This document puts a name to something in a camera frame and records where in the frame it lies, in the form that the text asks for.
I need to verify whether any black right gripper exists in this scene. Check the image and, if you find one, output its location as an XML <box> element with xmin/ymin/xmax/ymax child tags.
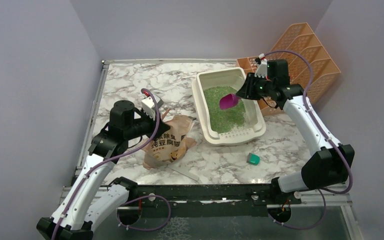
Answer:
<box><xmin>236</xmin><ymin>72</ymin><xmax>275</xmax><ymax>101</ymax></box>

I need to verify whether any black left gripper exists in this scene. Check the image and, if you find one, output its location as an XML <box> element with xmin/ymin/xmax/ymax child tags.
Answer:
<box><xmin>125</xmin><ymin>108</ymin><xmax>172</xmax><ymax>142</ymax></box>

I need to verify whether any magenta plastic litter scoop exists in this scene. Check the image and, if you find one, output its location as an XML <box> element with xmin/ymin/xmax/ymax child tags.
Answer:
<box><xmin>219</xmin><ymin>93</ymin><xmax>241</xmax><ymax>110</ymax></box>

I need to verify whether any orange cat litter bag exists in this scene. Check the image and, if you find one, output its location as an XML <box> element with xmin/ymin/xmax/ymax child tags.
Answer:
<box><xmin>142</xmin><ymin>108</ymin><xmax>197</xmax><ymax>170</ymax></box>

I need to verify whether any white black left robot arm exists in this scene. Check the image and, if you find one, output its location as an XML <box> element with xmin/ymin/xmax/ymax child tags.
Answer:
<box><xmin>36</xmin><ymin>96</ymin><xmax>170</xmax><ymax>240</ymax></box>

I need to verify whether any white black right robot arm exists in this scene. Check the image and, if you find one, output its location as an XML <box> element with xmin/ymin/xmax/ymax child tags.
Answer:
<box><xmin>235</xmin><ymin>57</ymin><xmax>355</xmax><ymax>204</ymax></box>

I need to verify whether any white plastic litter box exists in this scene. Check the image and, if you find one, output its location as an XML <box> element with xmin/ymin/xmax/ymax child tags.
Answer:
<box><xmin>191</xmin><ymin>67</ymin><xmax>266</xmax><ymax>146</ymax></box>

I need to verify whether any green cat litter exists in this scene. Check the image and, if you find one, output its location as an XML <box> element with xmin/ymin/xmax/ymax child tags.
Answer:
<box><xmin>203</xmin><ymin>86</ymin><xmax>248</xmax><ymax>134</ymax></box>

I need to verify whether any small green box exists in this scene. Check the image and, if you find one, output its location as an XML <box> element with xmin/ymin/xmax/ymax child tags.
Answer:
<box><xmin>246</xmin><ymin>153</ymin><xmax>261</xmax><ymax>166</ymax></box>

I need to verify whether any orange mesh file organizer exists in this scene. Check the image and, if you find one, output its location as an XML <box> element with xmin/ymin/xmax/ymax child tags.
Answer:
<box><xmin>235</xmin><ymin>22</ymin><xmax>342</xmax><ymax>117</ymax></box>

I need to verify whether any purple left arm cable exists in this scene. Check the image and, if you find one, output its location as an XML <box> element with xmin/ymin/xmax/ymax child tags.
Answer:
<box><xmin>50</xmin><ymin>88</ymin><xmax>172</xmax><ymax>240</ymax></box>

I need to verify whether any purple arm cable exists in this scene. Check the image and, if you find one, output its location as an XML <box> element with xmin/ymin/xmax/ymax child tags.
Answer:
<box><xmin>259</xmin><ymin>49</ymin><xmax>354</xmax><ymax>231</ymax></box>
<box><xmin>50</xmin><ymin>88</ymin><xmax>172</xmax><ymax>240</ymax></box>

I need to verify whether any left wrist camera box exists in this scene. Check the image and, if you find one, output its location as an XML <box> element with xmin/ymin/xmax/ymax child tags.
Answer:
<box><xmin>140</xmin><ymin>95</ymin><xmax>164</xmax><ymax>120</ymax></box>

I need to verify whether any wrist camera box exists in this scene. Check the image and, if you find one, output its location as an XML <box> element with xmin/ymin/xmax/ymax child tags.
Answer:
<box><xmin>254</xmin><ymin>53</ymin><xmax>268</xmax><ymax>79</ymax></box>
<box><xmin>140</xmin><ymin>95</ymin><xmax>164</xmax><ymax>120</ymax></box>

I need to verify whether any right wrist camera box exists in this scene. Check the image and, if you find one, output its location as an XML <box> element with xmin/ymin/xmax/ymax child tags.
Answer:
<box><xmin>254</xmin><ymin>53</ymin><xmax>268</xmax><ymax>79</ymax></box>

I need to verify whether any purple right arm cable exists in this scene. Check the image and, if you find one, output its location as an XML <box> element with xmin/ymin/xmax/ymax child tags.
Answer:
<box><xmin>259</xmin><ymin>49</ymin><xmax>354</xmax><ymax>231</ymax></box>

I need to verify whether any black metal base rail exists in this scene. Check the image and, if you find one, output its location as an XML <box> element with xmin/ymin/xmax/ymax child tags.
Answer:
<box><xmin>115</xmin><ymin>183</ymin><xmax>302</xmax><ymax>218</ymax></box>

